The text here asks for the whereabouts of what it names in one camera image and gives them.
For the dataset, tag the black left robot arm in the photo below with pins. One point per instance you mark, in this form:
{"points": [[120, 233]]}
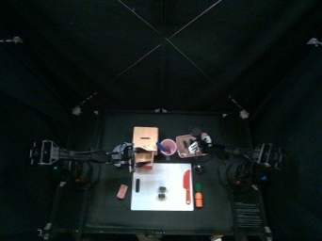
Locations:
{"points": [[71, 154]]}

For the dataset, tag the small black round object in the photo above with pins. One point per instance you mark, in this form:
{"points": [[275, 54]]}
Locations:
{"points": [[199, 169]]}

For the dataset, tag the blue utensil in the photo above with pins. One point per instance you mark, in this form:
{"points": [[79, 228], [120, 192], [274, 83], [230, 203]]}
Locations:
{"points": [[163, 148]]}

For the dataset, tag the pink cup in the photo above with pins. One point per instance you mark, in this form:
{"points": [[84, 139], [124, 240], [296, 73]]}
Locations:
{"points": [[171, 145]]}

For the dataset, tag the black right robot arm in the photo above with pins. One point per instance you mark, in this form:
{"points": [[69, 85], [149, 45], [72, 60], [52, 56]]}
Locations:
{"points": [[247, 153]]}

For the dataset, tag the black stick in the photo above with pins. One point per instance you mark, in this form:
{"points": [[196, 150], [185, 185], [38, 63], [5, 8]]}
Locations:
{"points": [[137, 185]]}

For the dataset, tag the red toy knife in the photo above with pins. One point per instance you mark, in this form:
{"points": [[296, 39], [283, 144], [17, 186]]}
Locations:
{"points": [[187, 185]]}

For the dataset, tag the orange toy carrot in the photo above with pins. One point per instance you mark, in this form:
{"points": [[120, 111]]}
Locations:
{"points": [[197, 197]]}

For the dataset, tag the white cutting board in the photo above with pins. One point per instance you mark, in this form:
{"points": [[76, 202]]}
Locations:
{"points": [[167, 200]]}

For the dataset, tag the dark sushi roll piece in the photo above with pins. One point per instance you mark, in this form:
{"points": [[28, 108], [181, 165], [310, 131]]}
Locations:
{"points": [[160, 196], [161, 189]]}

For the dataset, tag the silver frame clamp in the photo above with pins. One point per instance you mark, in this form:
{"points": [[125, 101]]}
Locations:
{"points": [[160, 110], [76, 110], [312, 41], [13, 40], [243, 114]]}

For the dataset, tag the wooden box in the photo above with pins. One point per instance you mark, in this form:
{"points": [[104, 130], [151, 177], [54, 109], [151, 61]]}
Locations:
{"points": [[145, 138]]}

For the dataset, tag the pink rectangular block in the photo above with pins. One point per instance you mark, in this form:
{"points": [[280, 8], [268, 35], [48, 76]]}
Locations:
{"points": [[121, 191]]}

